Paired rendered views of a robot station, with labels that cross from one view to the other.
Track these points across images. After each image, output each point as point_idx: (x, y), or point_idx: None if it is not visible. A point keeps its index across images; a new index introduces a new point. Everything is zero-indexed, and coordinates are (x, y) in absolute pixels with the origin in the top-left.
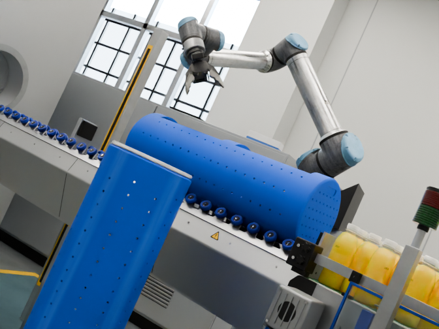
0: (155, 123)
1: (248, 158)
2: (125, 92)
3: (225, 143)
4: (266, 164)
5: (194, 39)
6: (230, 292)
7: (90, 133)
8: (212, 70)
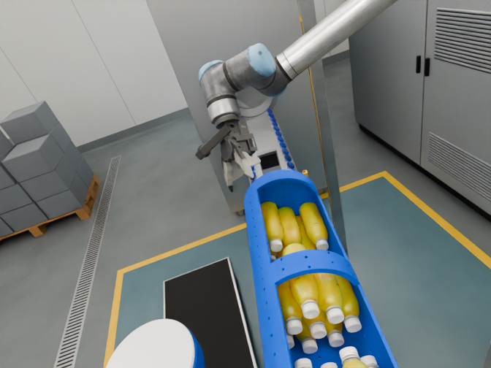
0: (248, 204)
1: (268, 333)
2: (309, 78)
3: (267, 277)
4: (275, 366)
5: (210, 109)
6: None
7: (272, 161)
8: (236, 153)
